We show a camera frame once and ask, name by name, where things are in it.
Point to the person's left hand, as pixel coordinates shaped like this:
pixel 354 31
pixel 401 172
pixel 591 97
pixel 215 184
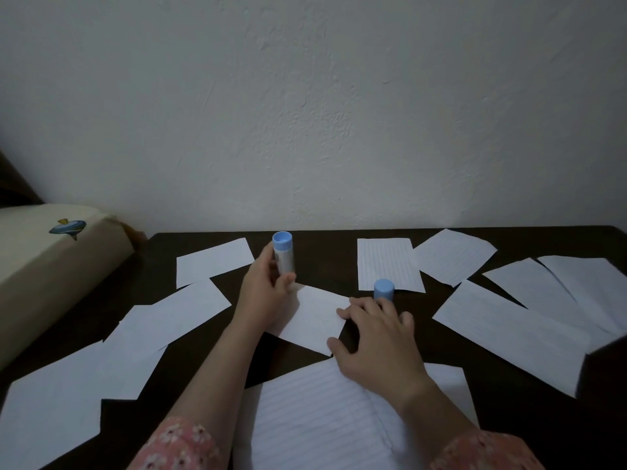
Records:
pixel 262 298

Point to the dark brown curtain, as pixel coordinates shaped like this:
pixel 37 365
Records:
pixel 12 188

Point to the blue glue stick cap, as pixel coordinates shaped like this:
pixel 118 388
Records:
pixel 384 288

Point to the person's right hand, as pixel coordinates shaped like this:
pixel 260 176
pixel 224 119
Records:
pixel 387 352

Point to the white paper sheets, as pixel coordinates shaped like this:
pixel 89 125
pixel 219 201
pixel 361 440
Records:
pixel 210 261

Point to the person's right forearm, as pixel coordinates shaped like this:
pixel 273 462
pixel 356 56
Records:
pixel 441 425

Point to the person's left forearm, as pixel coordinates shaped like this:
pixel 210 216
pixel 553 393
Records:
pixel 205 396

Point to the single lined paper sheet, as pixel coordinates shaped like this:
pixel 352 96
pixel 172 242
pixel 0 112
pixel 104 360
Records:
pixel 455 386
pixel 313 420
pixel 313 318

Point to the beige mattress with whale print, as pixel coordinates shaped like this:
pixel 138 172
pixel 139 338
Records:
pixel 39 278

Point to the white panda print glue stick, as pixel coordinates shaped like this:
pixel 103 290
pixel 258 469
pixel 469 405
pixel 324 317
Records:
pixel 283 249

